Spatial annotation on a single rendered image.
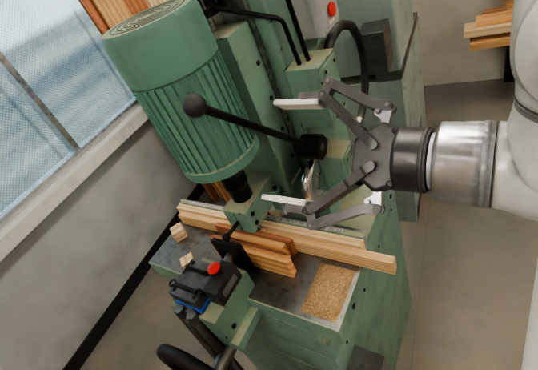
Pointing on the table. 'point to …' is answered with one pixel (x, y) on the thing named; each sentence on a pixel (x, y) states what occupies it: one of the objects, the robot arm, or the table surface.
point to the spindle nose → (238, 187)
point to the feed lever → (307, 149)
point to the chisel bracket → (261, 182)
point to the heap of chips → (328, 292)
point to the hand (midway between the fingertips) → (279, 150)
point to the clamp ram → (232, 253)
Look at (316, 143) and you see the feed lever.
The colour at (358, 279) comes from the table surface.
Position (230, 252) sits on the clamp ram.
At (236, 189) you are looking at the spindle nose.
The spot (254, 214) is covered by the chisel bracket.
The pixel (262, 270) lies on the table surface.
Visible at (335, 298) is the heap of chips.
